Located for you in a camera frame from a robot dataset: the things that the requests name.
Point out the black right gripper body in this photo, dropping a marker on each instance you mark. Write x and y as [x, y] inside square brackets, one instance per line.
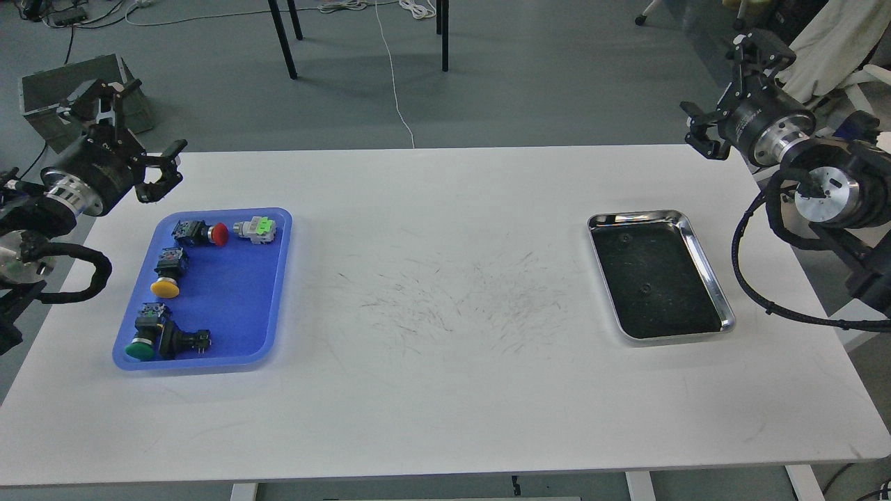
[760, 120]

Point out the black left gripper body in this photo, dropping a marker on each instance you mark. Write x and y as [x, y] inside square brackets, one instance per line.
[93, 174]

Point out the black table leg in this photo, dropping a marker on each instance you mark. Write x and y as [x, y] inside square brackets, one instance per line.
[282, 39]
[294, 18]
[442, 29]

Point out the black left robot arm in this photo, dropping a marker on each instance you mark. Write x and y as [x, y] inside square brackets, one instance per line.
[30, 246]

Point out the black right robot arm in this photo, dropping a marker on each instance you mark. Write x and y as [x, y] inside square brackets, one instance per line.
[823, 187]

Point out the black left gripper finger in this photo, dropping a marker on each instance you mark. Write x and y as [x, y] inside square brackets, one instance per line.
[167, 162]
[96, 100]

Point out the grey green plastic crate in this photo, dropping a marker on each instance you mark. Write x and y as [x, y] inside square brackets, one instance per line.
[41, 92]

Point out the yellow push button switch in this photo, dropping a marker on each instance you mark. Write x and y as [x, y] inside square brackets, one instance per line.
[171, 266]

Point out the blue plastic tray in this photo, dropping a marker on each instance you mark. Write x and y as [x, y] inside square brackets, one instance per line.
[232, 291]

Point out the beige cloth on chair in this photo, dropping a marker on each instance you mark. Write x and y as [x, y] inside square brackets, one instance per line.
[833, 45]

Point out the green push button switch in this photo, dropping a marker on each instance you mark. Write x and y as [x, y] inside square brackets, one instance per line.
[150, 324]

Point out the silver metal tray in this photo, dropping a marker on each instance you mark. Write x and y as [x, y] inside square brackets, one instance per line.
[687, 301]

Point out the red push button switch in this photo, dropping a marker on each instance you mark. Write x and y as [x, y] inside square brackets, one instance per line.
[194, 233]

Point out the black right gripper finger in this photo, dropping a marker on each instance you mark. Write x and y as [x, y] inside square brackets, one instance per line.
[698, 137]
[758, 53]

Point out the grey green switch part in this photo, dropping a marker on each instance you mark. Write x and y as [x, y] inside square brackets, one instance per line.
[259, 230]

